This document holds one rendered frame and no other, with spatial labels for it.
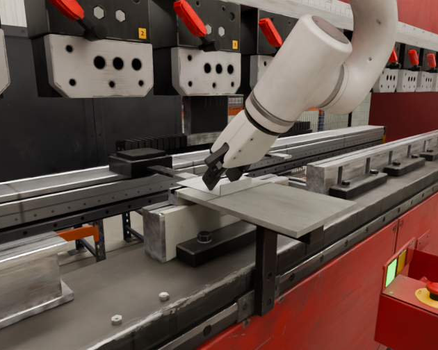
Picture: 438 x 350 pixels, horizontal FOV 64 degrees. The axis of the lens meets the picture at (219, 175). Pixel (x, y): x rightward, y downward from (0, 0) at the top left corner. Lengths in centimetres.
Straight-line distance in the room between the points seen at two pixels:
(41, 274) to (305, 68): 46
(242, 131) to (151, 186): 43
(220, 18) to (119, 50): 21
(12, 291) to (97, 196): 36
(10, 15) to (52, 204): 403
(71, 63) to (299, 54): 30
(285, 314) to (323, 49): 55
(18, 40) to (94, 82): 56
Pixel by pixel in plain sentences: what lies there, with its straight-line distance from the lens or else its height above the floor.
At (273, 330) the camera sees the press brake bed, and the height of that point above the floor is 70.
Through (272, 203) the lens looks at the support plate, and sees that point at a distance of 59.
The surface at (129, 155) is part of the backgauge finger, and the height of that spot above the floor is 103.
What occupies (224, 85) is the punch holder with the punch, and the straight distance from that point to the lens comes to 67.
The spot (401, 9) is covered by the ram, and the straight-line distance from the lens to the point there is 141.
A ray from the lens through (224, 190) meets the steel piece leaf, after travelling 63.
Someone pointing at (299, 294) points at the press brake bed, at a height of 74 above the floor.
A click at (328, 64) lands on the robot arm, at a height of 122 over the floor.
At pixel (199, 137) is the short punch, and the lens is 70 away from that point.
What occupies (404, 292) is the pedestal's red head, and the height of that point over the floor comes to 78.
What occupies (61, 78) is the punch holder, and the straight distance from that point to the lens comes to 51.
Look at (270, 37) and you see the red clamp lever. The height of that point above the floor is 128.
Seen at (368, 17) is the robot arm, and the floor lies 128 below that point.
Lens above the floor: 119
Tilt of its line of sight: 14 degrees down
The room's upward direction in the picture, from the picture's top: straight up
